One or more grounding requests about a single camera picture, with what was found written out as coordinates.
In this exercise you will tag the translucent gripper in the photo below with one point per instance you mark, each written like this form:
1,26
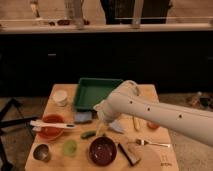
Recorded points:
101,128

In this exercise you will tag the blue sponge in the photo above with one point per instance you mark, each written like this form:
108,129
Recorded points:
83,117

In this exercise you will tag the brown black scrub block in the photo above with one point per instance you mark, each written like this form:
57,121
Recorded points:
129,152

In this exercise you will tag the green plastic cup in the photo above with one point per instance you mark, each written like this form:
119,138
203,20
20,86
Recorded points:
69,147

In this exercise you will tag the person in dark clothes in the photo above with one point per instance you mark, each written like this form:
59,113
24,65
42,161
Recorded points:
146,11

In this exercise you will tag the green plastic tray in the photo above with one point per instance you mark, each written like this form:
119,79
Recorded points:
91,91

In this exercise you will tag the blue grey cloth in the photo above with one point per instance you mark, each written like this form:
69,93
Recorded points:
116,126

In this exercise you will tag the green cucumber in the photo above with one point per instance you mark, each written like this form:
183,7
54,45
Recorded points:
88,134

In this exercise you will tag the red apple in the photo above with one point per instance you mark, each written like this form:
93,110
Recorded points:
152,126

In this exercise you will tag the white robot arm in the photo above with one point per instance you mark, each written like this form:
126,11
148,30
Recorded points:
125,99

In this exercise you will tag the orange bowl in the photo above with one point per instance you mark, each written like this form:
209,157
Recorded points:
51,133

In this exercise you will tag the dark purple bowl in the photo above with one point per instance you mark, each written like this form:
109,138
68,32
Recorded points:
102,151

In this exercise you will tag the white cup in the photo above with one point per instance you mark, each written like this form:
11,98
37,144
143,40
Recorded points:
60,97

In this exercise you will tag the metal cup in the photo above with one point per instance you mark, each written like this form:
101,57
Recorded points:
42,153

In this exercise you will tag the metal fork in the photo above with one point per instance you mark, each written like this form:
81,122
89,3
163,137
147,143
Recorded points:
146,142

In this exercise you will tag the black tripod stand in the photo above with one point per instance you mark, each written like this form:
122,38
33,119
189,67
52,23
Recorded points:
6,165

